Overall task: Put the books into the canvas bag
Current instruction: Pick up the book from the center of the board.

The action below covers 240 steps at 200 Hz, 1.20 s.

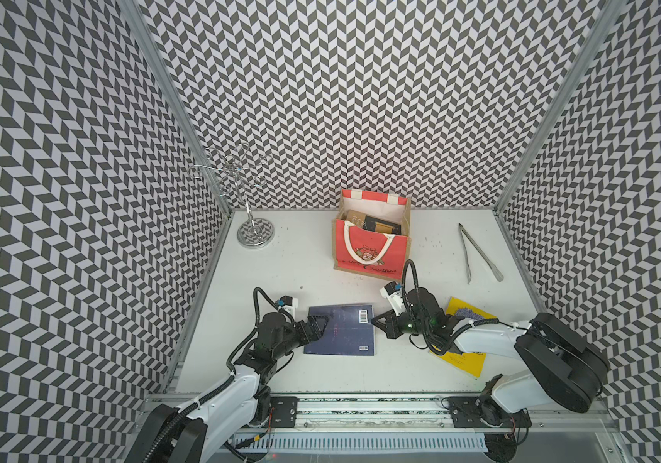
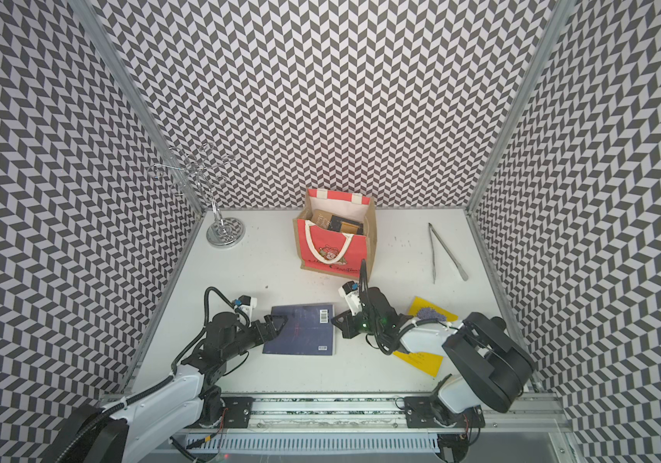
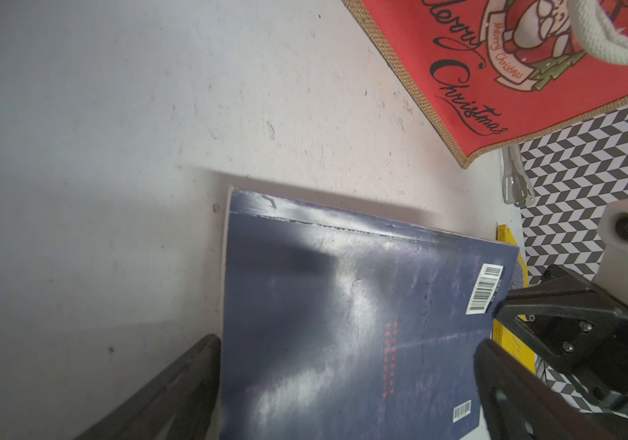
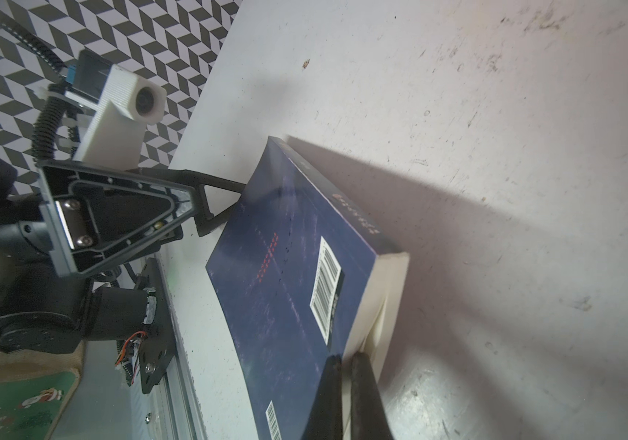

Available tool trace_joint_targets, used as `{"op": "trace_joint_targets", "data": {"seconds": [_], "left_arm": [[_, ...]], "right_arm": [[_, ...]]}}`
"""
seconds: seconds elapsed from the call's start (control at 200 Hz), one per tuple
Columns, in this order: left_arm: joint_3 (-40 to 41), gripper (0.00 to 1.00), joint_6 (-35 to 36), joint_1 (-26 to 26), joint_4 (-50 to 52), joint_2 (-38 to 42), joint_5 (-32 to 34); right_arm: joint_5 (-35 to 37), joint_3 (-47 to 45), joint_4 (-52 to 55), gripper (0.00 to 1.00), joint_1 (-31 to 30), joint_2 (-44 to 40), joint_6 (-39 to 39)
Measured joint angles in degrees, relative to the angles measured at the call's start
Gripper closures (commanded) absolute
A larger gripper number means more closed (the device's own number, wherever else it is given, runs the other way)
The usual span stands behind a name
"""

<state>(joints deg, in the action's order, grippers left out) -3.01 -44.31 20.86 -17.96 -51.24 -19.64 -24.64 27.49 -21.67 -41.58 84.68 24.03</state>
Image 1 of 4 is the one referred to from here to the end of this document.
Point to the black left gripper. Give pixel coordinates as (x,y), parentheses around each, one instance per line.
(316,332)

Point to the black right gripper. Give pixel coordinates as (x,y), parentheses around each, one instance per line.
(389,327)

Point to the red burlap Christmas bag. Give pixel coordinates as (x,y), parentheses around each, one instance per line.
(368,253)

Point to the yellow book blue illustration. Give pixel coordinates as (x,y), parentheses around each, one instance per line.
(470,363)

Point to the brown cover book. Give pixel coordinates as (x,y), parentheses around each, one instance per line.
(371,223)

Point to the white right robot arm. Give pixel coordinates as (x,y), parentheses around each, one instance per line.
(560,366)

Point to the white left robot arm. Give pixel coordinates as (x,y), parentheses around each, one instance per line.
(196,429)

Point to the stainless steel kitchen tongs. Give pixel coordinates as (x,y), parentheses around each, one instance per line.
(467,240)

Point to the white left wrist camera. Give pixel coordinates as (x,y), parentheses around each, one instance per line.
(288,304)

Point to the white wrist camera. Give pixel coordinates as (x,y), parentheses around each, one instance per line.
(392,292)
(288,304)

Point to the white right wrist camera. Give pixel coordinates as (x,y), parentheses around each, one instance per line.
(392,292)

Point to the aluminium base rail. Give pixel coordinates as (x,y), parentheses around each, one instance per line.
(435,426)

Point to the chrome wire jewelry stand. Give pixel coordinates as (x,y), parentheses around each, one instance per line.
(238,176)

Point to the aluminium corner frame post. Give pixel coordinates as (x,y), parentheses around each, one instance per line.
(132,14)

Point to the right aluminium corner post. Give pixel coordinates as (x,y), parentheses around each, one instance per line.
(580,67)

